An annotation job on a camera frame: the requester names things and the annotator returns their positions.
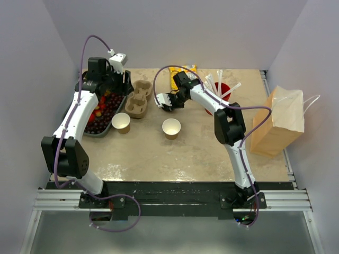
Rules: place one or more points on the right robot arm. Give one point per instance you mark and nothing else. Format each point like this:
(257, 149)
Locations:
(229, 129)

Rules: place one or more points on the paper coffee cup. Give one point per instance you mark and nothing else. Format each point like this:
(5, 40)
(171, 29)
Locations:
(171, 128)
(121, 122)

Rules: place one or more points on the cardboard cup carrier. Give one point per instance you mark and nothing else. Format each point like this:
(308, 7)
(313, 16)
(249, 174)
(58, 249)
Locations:
(137, 103)

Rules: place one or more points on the red plastic cup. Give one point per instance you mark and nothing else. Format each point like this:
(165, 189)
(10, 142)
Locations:
(224, 89)

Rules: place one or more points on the red toy strawberries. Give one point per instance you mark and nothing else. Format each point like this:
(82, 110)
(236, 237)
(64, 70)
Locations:
(100, 108)

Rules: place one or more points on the black mounting base plate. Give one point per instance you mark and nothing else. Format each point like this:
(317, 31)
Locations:
(166, 199)

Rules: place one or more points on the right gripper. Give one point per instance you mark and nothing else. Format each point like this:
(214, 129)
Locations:
(174, 106)

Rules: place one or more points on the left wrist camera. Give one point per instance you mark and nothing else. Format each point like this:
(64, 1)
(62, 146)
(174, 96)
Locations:
(117, 61)

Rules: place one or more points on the yellow snack bag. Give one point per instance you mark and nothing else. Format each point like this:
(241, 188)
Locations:
(190, 77)

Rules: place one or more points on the brown paper bag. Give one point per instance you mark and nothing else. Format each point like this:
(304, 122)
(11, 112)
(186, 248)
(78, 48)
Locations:
(285, 124)

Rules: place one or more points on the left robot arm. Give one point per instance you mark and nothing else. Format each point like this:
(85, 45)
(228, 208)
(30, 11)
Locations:
(63, 152)

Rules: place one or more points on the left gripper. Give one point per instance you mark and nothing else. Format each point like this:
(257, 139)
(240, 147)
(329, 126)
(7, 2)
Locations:
(127, 87)

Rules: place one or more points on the dark purple grape bunch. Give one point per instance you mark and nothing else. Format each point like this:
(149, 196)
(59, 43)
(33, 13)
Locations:
(102, 124)

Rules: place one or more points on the dark green fruit tray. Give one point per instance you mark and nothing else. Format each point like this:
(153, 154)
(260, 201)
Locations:
(116, 113)

